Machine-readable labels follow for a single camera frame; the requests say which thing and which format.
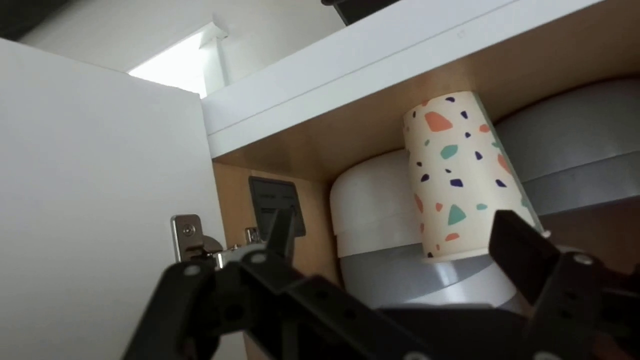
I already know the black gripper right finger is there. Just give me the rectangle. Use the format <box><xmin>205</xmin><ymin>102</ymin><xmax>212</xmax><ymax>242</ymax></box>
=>
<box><xmin>486</xmin><ymin>207</ymin><xmax>640</xmax><ymax>360</ymax></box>

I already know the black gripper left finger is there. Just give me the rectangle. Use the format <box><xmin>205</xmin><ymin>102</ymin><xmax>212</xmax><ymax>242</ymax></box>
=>
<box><xmin>122</xmin><ymin>206</ymin><xmax>431</xmax><ymax>360</ymax></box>

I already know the cream terrazzo pattern cup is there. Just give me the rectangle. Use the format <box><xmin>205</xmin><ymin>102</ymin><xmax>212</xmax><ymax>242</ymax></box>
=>
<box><xmin>403</xmin><ymin>90</ymin><xmax>554</xmax><ymax>262</ymax></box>

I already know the silver cupboard door hinge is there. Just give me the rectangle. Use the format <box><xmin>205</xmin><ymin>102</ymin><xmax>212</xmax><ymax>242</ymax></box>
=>
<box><xmin>168</xmin><ymin>211</ymin><xmax>228</xmax><ymax>268</ymax></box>

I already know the grey plastic bowl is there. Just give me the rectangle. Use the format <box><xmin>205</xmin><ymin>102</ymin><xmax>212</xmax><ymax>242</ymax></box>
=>
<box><xmin>338</xmin><ymin>243</ymin><xmax>534</xmax><ymax>313</ymax></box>

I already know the large grey bowl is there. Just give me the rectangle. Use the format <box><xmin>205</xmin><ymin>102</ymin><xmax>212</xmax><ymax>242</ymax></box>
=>
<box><xmin>494</xmin><ymin>74</ymin><xmax>640</xmax><ymax>219</ymax></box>

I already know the white bowl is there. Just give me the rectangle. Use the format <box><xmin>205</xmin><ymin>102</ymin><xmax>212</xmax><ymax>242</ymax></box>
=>
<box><xmin>329</xmin><ymin>147</ymin><xmax>431</xmax><ymax>263</ymax></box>

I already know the white cupboard door with handle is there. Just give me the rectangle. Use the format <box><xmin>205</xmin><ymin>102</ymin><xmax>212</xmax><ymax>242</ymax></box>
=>
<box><xmin>0</xmin><ymin>36</ymin><xmax>230</xmax><ymax>360</ymax></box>

